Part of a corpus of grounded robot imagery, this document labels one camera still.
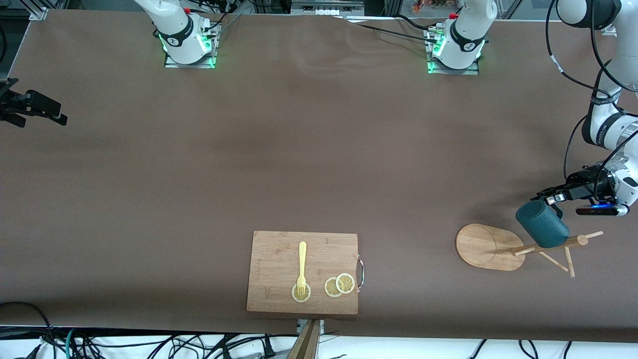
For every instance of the yellow plastic fork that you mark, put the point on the yellow plastic fork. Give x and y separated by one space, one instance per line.
302 259

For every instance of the brown table cover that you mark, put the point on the brown table cover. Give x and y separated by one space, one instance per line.
199 174

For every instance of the lemon slice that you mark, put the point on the lemon slice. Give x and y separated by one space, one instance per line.
330 288
295 296
346 283

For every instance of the wooden post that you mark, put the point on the wooden post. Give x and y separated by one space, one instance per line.
305 346

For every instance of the metal bracket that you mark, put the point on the metal bracket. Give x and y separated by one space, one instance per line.
320 326

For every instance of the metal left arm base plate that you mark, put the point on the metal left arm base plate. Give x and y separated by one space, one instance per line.
438 71

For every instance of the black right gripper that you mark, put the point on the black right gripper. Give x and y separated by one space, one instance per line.
11 103

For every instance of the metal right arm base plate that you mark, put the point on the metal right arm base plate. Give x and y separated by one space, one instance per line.
189 65

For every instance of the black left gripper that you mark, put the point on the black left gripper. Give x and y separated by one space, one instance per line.
589 185

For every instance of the wooden cup rack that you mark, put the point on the wooden cup rack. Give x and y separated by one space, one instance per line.
486 247

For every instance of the bamboo cutting board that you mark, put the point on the bamboo cutting board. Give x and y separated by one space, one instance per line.
274 269

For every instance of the teal cup yellow inside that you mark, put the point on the teal cup yellow inside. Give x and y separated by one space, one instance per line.
541 227

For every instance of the white power strip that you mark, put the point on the white power strip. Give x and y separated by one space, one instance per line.
326 8

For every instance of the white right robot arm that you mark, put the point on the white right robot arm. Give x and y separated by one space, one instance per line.
174 30

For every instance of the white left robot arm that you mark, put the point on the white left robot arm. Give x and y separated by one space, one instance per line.
466 35

